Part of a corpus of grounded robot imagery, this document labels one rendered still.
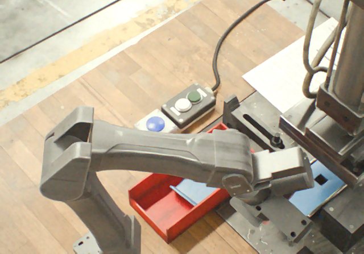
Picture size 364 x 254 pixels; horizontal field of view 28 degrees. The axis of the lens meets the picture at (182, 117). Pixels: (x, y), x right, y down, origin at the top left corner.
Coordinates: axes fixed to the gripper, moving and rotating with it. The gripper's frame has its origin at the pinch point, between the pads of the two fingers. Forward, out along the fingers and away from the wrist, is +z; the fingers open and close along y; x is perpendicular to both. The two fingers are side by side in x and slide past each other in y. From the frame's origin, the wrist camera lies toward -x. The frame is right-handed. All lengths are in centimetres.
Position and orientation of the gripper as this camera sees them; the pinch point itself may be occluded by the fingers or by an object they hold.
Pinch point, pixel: (275, 201)
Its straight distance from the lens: 133.1
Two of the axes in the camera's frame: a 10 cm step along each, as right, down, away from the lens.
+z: 3.6, 2.6, 9.0
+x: -6.6, -6.1, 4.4
